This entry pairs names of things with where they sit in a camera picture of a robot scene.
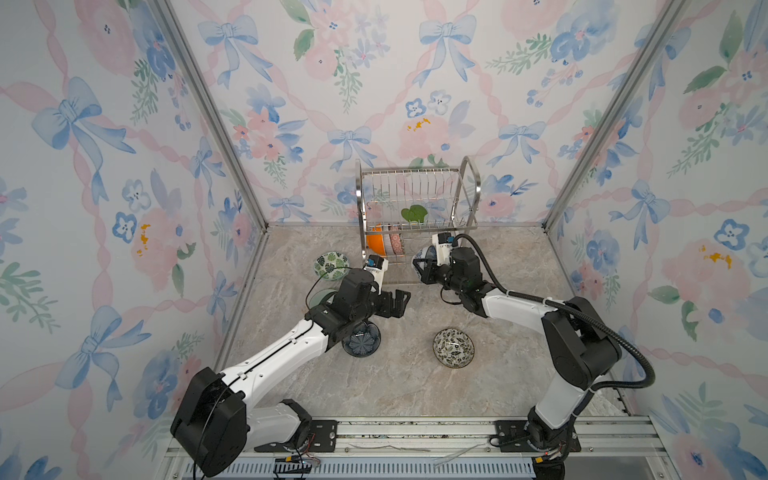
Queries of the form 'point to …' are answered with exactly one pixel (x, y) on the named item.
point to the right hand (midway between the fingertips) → (414, 259)
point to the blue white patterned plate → (427, 252)
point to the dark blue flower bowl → (363, 341)
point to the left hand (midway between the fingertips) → (398, 290)
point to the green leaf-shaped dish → (414, 213)
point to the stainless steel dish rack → (399, 205)
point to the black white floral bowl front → (453, 348)
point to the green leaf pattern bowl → (330, 260)
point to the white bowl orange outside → (376, 242)
